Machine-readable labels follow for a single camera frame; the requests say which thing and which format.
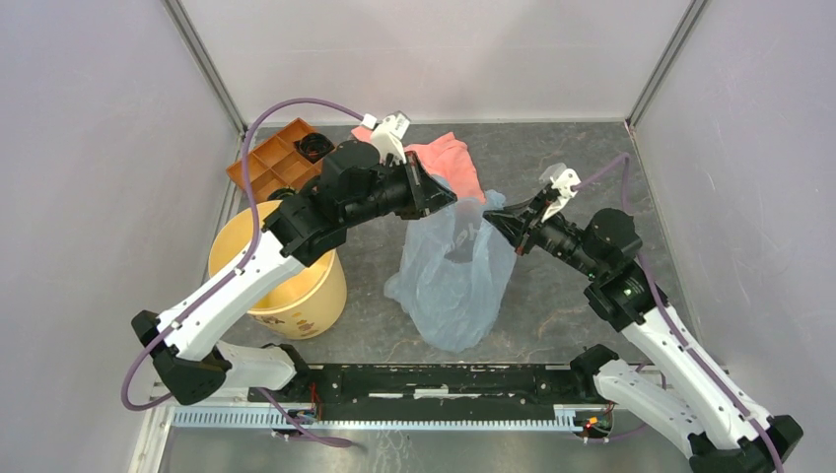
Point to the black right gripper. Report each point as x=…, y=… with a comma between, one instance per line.
x=510, y=221

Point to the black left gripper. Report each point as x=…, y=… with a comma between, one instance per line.
x=426, y=193

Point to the light blue plastic trash bag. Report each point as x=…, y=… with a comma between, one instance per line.
x=453, y=273

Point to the yellow trash bin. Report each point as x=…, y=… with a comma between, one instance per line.
x=290, y=298

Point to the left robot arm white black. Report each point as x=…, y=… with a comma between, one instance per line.
x=356, y=185

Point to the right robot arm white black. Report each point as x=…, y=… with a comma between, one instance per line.
x=712, y=421

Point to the pink cloth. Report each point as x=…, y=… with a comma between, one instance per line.
x=446, y=157

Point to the black bag roll top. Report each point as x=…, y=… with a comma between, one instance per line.
x=314, y=146

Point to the black green bag roll left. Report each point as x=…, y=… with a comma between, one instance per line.
x=281, y=193

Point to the orange compartment tray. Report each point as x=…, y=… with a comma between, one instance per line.
x=275, y=163

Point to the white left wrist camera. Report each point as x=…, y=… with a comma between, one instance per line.
x=386, y=136

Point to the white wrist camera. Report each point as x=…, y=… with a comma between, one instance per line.
x=562, y=180
x=386, y=136

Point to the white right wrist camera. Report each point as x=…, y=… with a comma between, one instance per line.
x=562, y=180

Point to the aluminium slotted cable rail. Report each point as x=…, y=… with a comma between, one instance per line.
x=560, y=421

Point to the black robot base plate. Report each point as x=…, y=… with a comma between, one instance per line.
x=458, y=392

